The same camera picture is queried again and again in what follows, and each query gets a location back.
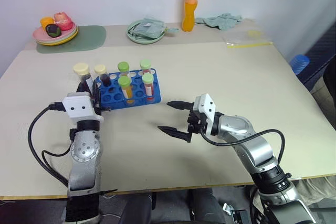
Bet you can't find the pink toy cake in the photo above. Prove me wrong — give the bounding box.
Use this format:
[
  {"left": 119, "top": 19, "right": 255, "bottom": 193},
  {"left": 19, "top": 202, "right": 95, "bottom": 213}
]
[{"left": 53, "top": 12, "right": 74, "bottom": 31}]

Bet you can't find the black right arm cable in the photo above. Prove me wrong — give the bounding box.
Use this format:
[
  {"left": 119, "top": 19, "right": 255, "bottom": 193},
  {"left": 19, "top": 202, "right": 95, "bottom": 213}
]
[{"left": 198, "top": 128, "right": 286, "bottom": 168}]

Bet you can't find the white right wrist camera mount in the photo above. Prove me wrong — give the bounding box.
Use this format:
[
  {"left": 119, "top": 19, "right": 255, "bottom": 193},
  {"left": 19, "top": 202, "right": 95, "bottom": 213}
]
[{"left": 193, "top": 93, "right": 217, "bottom": 136}]

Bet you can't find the blue test tube rack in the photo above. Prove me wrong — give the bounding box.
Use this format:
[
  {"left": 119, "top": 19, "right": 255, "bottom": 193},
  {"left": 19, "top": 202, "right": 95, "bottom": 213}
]
[{"left": 93, "top": 68, "right": 162, "bottom": 111}]

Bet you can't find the blue bottle cap object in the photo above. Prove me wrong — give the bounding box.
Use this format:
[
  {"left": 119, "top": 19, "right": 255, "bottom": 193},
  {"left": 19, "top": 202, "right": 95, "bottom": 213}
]
[{"left": 289, "top": 54, "right": 311, "bottom": 76}]

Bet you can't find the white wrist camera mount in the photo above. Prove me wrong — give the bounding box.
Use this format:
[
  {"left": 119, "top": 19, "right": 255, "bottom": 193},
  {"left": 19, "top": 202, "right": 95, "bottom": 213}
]
[
  {"left": 193, "top": 93, "right": 217, "bottom": 136},
  {"left": 62, "top": 92, "right": 104, "bottom": 124}
]

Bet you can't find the dark purple green toy food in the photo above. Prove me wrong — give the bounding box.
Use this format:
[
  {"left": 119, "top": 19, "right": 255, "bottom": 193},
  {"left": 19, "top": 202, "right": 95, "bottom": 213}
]
[{"left": 45, "top": 23, "right": 63, "bottom": 38}]

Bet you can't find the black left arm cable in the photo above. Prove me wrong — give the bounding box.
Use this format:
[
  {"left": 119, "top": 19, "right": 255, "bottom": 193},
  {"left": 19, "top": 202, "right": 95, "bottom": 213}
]
[{"left": 28, "top": 101, "right": 72, "bottom": 188}]

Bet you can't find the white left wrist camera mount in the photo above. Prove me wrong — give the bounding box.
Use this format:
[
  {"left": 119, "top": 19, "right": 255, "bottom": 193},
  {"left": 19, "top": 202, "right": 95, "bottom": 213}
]
[{"left": 62, "top": 92, "right": 104, "bottom": 124}]

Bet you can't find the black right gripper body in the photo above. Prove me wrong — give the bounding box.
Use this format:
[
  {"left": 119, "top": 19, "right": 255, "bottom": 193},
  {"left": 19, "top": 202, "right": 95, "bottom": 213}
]
[{"left": 187, "top": 102, "right": 208, "bottom": 135}]

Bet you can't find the green cap yellow tube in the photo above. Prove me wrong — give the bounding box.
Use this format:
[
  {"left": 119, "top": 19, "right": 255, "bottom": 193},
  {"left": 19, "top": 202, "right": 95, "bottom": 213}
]
[
  {"left": 118, "top": 76, "right": 135, "bottom": 104},
  {"left": 117, "top": 61, "right": 131, "bottom": 78}
]

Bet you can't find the grey green packet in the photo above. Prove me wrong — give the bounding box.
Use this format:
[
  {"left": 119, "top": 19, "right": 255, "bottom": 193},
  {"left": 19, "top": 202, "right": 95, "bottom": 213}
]
[{"left": 130, "top": 17, "right": 166, "bottom": 39}]

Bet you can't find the dark rounded shape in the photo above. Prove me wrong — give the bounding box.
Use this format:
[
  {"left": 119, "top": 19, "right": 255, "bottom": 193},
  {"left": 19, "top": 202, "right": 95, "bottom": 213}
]
[
  {"left": 188, "top": 187, "right": 227, "bottom": 224},
  {"left": 118, "top": 193, "right": 154, "bottom": 224}
]

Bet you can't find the clear plastic zip bag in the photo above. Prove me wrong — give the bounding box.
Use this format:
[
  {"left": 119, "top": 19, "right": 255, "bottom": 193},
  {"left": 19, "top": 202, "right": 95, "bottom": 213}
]
[{"left": 223, "top": 29, "right": 274, "bottom": 49}]

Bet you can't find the orange soda bottle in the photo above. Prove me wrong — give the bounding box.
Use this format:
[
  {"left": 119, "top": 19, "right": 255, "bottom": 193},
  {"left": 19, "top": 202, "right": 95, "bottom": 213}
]
[{"left": 181, "top": 0, "right": 201, "bottom": 33}]

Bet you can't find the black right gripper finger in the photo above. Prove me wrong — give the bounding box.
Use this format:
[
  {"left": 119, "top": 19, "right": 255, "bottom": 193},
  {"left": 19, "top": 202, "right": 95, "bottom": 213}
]
[
  {"left": 156, "top": 125, "right": 193, "bottom": 144},
  {"left": 166, "top": 100, "right": 195, "bottom": 111}
]

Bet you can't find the dark carbon pattern object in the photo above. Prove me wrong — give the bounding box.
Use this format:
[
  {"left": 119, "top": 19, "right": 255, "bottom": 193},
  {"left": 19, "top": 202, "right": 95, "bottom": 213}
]
[{"left": 296, "top": 19, "right": 336, "bottom": 94}]

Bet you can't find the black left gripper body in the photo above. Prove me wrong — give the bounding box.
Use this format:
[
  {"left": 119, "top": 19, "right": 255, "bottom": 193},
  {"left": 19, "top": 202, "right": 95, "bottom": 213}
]
[{"left": 90, "top": 91, "right": 111, "bottom": 116}]

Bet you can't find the green cap red tube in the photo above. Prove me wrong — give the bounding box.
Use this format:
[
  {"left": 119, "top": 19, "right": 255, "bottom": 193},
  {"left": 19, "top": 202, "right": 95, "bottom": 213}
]
[
  {"left": 139, "top": 59, "right": 152, "bottom": 76},
  {"left": 141, "top": 73, "right": 156, "bottom": 103}
]

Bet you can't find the cream cap dark red tube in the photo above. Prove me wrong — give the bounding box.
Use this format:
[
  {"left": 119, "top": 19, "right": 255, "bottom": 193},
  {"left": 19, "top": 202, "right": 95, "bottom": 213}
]
[
  {"left": 93, "top": 64, "right": 112, "bottom": 88},
  {"left": 72, "top": 62, "right": 95, "bottom": 91}
]

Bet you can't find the stack of pastel plates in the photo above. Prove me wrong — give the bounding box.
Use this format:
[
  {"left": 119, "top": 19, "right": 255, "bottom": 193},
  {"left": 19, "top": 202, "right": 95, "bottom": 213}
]
[{"left": 32, "top": 22, "right": 79, "bottom": 47}]

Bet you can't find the green placemat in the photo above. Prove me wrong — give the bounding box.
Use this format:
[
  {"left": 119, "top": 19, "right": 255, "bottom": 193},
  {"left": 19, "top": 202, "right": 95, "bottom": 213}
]
[{"left": 36, "top": 25, "right": 107, "bottom": 55}]

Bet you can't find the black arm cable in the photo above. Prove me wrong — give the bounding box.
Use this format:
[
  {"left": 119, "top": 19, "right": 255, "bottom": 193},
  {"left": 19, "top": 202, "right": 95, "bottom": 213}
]
[
  {"left": 28, "top": 101, "right": 72, "bottom": 188},
  {"left": 198, "top": 128, "right": 286, "bottom": 168}
]

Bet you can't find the orange toy food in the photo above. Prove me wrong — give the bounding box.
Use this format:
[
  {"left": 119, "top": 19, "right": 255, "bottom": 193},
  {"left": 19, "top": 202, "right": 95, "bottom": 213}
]
[{"left": 39, "top": 17, "right": 55, "bottom": 29}]

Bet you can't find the crumpled green cloth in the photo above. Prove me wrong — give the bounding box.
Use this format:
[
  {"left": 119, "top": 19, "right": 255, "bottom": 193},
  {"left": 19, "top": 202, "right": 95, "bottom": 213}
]
[{"left": 195, "top": 13, "right": 244, "bottom": 31}]

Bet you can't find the light green handled plate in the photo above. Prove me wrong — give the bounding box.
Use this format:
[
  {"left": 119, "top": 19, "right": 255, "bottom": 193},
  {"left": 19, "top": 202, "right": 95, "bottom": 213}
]
[{"left": 126, "top": 18, "right": 181, "bottom": 44}]

